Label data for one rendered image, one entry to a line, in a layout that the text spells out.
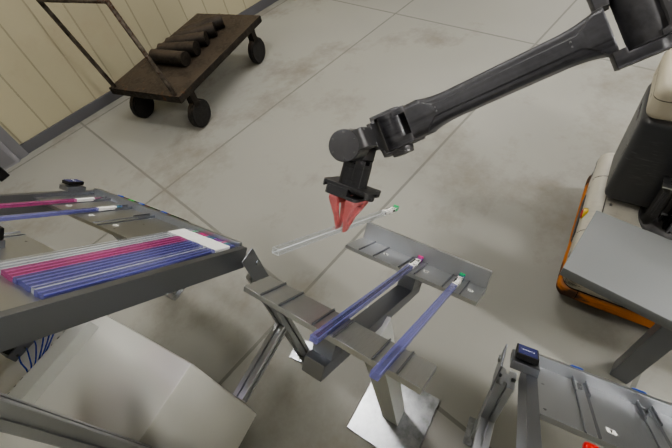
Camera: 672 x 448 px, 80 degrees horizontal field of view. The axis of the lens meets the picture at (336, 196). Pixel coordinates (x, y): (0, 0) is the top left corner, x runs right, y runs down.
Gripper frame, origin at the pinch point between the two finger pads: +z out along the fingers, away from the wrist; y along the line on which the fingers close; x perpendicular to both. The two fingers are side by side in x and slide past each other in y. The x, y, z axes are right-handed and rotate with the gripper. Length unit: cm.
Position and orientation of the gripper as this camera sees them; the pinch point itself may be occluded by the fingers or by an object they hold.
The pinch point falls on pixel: (341, 226)
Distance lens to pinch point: 82.0
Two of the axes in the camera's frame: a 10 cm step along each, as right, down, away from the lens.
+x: 5.0, -0.9, 8.6
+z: -2.3, 9.4, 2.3
